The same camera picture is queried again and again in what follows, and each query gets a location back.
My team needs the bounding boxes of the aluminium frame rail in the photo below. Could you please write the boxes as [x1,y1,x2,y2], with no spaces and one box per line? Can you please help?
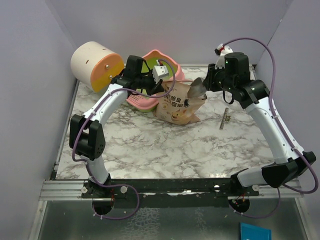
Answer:
[39,180,84,201]

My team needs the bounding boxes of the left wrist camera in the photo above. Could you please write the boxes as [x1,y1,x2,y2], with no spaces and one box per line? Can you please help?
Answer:
[152,65,170,83]

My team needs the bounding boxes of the bag sealing clip strip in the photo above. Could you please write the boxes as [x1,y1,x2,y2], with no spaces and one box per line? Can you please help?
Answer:
[219,107,231,130]

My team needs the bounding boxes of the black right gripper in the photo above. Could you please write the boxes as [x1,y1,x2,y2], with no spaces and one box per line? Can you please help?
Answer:
[203,62,235,93]

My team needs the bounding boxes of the cream orange cylindrical cat house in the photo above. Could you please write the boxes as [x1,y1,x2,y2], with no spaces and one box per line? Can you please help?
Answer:
[70,41,124,93]

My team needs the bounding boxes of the pink green litter box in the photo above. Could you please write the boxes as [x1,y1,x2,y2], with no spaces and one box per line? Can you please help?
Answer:
[124,49,186,113]

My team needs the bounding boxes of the blue card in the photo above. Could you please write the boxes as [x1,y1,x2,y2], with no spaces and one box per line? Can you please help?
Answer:
[240,222,272,240]

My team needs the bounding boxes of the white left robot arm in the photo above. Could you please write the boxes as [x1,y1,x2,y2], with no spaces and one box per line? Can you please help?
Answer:
[69,55,174,198]

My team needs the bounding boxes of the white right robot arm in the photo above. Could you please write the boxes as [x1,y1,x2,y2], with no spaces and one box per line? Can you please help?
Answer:
[203,51,316,196]

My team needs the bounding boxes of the cat litter bag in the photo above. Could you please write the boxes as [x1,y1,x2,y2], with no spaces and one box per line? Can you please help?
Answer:
[153,81,207,125]

